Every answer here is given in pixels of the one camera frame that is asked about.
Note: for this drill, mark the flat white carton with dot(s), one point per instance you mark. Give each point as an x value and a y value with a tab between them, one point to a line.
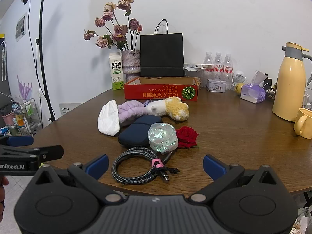
195	66

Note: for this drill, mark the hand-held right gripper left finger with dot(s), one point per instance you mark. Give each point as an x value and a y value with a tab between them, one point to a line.
98	166

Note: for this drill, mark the iridescent plastic ball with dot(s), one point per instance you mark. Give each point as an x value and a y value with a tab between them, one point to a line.
162	137

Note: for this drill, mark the dried rose bouquet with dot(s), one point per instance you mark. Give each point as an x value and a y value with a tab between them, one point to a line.
119	31

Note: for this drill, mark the navy blue zip case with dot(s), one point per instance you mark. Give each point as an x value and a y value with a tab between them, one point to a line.
134	134

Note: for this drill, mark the metal storage rack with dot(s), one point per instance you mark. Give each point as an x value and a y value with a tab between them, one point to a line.
30	117

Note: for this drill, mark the yellow mug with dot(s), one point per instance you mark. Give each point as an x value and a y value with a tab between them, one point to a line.
306	124

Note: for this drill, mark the white plastic bag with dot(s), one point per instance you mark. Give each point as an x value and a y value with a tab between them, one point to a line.
303	221

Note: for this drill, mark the white wall panel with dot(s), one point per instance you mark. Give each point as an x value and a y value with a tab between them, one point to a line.
69	108

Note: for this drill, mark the yellow thermos jug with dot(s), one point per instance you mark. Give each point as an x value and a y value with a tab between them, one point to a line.
288	85

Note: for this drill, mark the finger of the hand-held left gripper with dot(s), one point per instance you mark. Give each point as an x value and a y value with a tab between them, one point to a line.
20	140
48	151

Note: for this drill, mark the pink bucket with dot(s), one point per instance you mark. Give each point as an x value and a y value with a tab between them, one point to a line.
7	119

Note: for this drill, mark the red rose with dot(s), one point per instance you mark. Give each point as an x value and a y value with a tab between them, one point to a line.
186	136

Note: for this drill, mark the purple tissue pack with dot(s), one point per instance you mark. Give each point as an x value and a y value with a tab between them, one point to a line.
253	92

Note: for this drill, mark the yellow green apple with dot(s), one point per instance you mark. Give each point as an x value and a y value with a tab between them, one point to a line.
238	88

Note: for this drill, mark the wall poster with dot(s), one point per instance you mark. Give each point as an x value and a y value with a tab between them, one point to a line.
21	27

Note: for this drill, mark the black light stand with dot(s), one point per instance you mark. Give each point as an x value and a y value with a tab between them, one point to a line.
43	53

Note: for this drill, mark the white astronaut figure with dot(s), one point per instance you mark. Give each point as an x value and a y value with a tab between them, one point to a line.
238	76

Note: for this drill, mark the purple plush headband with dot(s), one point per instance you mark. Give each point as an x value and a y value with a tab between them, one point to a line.
131	112

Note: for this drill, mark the white cloth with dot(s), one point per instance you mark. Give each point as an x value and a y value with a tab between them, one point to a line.
108	119

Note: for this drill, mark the person's left hand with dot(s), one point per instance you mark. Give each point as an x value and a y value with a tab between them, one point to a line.
3	182

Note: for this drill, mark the white green milk carton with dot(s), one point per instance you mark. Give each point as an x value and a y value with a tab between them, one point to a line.
116	73

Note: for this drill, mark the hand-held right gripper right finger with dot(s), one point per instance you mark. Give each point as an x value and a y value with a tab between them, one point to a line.
214	167

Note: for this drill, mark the black paper bag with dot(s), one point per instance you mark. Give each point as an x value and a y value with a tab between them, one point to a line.
162	56

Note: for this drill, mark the clear seed container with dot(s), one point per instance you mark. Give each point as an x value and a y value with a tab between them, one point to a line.
192	76

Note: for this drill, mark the purple mottled vase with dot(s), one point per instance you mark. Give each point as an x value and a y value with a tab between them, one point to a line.
131	62

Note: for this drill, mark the red cardboard box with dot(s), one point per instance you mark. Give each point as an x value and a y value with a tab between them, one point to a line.
158	93

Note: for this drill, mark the purple flower wall sticker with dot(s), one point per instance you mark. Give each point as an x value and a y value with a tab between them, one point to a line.
24	87

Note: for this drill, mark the printed tin box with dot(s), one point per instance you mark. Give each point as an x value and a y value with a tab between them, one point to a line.
216	85

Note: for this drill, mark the yellow white plush toy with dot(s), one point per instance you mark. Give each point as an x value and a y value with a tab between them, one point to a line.
175	108

